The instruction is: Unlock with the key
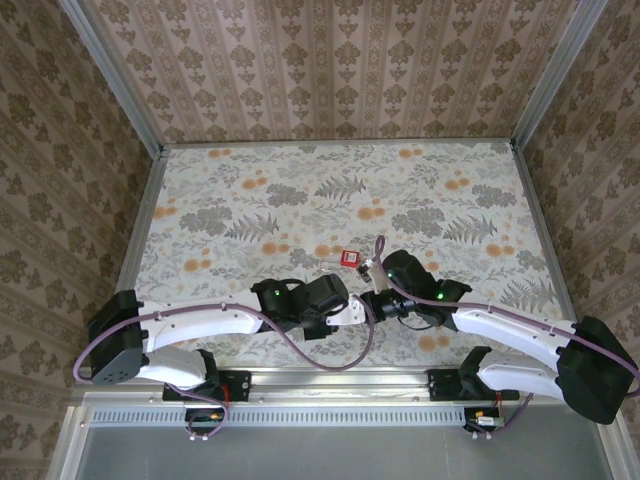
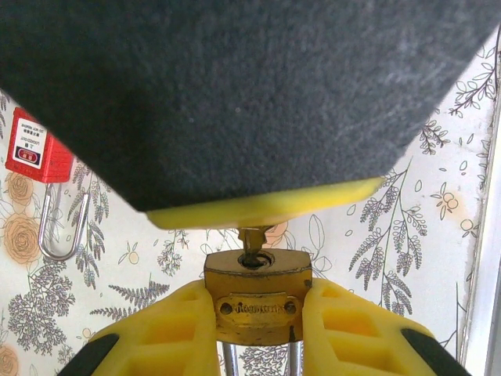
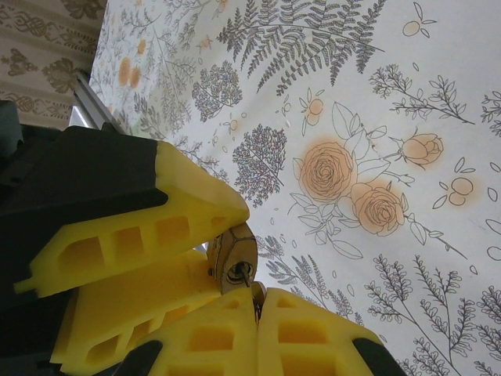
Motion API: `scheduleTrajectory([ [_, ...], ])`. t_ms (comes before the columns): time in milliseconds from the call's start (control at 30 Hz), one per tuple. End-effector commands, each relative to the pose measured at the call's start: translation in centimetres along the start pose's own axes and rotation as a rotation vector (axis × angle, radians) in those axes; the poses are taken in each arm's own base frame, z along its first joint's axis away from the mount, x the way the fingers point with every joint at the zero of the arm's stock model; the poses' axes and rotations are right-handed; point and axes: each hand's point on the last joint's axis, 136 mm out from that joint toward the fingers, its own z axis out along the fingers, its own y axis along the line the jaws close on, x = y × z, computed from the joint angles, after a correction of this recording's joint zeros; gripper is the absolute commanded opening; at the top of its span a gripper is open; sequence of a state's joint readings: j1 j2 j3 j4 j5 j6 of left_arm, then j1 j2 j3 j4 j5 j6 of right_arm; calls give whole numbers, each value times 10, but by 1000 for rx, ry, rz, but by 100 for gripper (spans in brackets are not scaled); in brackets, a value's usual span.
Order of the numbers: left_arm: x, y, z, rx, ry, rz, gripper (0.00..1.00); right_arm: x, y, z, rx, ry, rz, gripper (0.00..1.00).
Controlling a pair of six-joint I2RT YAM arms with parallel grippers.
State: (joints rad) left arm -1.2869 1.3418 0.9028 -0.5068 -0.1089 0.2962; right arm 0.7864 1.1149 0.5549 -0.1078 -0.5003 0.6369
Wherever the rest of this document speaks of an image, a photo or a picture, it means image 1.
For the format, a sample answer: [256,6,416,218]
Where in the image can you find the small electronics board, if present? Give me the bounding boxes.
[184,407,227,434]
[463,407,506,434]

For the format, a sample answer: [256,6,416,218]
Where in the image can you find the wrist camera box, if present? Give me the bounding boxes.
[325,295,367,327]
[357,258,386,292]

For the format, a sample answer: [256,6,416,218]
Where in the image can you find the long aluminium mounting rail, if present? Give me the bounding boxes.
[69,365,619,406]

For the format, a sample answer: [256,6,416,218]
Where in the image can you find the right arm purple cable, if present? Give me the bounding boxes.
[374,235,640,441]

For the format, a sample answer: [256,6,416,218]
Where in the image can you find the red safety padlock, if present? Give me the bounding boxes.
[314,248,362,274]

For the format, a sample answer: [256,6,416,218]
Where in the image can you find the aluminium table side rail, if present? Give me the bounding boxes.
[509,142,584,326]
[102,147,169,369]

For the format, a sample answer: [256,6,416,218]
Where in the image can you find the aluminium table end rail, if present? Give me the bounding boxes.
[162,139,516,150]

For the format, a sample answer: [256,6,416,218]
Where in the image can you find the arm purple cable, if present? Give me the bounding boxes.
[73,303,376,441]
[374,235,640,441]

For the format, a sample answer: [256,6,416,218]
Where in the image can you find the slotted grey cable duct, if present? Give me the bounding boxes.
[91,405,471,427]

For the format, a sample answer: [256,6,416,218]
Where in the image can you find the aluminium frame post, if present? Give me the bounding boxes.
[58,0,166,154]
[510,0,611,149]

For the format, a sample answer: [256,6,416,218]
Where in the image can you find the grey metal panel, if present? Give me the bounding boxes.
[74,424,616,480]

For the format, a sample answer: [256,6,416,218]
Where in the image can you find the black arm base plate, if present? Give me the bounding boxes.
[162,369,252,403]
[427,369,521,402]

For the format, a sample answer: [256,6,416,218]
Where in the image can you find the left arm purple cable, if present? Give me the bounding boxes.
[73,303,376,441]

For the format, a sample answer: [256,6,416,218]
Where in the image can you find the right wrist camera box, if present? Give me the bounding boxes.
[357,258,386,292]

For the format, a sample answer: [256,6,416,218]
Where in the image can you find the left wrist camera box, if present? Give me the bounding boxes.
[325,295,367,327]

